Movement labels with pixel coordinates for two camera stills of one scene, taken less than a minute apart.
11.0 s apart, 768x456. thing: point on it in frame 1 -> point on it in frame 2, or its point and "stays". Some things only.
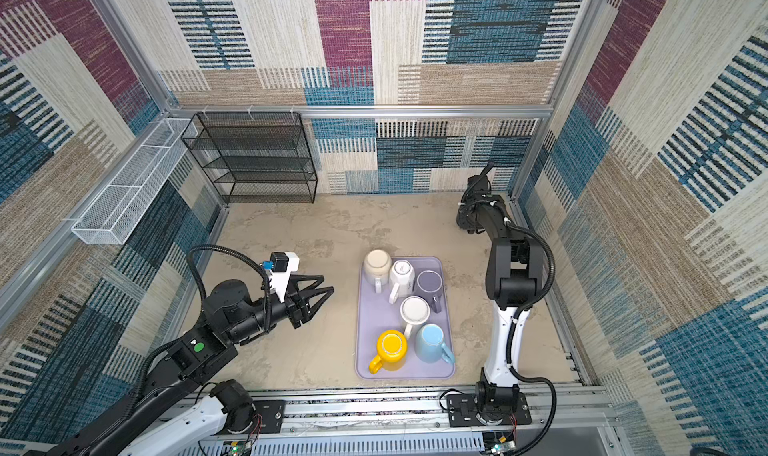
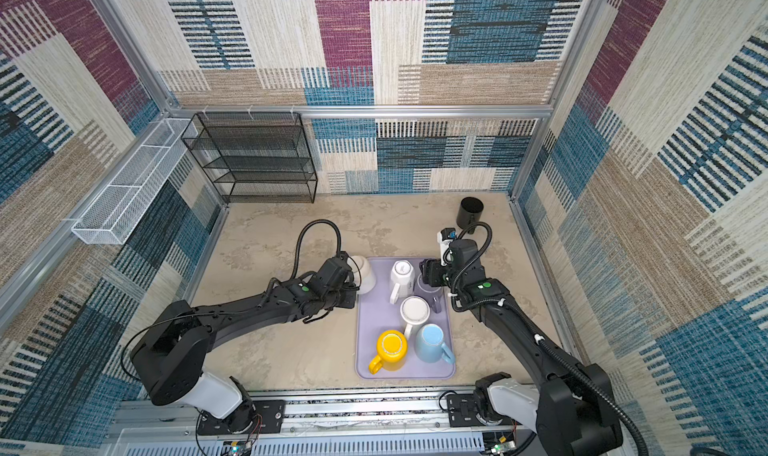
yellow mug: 392,347 stays
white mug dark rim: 414,310 stays
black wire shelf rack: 254,157 stays
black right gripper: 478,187 -> 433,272
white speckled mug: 377,268 -> 362,274
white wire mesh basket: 115,210 stays
